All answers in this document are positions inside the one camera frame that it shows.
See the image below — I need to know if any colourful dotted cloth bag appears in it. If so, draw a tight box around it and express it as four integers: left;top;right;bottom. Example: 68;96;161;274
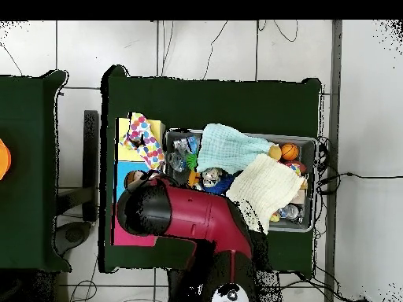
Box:
120;131;138;151
284;160;305;176
124;112;166;171

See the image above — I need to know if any cream waffle cloth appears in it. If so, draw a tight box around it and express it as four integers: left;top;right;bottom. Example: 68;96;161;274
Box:
225;153;308;235

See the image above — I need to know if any wooden box with three holes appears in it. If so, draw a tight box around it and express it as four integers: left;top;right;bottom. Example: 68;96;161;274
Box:
111;117;166;247

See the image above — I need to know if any crushed silver can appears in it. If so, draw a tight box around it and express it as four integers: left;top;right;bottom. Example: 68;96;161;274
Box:
201;167;224;188

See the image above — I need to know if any orange toy carrot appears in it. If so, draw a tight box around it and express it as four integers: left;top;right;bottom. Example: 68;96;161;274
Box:
185;153;202;188

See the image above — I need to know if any clear crushed bottle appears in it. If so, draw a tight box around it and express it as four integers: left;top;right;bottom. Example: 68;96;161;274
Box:
167;150;189;173

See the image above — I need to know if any crushed bottle with blue label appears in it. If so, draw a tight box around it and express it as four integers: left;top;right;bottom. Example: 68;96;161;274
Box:
186;134;201;155

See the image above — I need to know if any blue fluffy cloth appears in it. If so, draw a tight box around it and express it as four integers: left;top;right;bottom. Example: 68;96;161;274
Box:
201;171;238;196

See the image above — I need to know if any mint waffle cloth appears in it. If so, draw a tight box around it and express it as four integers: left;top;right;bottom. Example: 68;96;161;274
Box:
196;123;278;175

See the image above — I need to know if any dark green table cloth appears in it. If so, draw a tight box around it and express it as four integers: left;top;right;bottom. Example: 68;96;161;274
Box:
0;69;72;273
98;64;324;279

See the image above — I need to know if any peach foam ball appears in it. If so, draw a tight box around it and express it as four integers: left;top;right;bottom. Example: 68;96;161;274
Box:
268;144;283;161

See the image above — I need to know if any small orange basketball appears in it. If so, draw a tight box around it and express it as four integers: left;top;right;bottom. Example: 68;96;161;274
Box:
280;142;301;162

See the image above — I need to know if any black upright panel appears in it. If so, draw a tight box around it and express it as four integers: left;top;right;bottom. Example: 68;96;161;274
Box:
82;109;101;223

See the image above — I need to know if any grey round stand base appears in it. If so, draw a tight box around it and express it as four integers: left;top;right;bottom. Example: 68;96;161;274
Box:
54;220;93;256

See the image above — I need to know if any orange object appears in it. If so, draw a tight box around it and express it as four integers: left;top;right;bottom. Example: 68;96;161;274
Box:
0;138;13;182

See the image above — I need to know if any shallow wire mesh bin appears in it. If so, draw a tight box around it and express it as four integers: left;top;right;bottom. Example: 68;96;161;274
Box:
162;127;318;234

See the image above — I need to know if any thin black floor cable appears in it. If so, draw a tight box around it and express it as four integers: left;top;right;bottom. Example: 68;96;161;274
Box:
202;20;228;80
272;20;299;43

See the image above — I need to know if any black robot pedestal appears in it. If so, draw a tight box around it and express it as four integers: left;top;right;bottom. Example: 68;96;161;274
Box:
166;268;205;302

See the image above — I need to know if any black power cable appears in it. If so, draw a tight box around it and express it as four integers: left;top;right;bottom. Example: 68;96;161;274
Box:
316;171;403;196

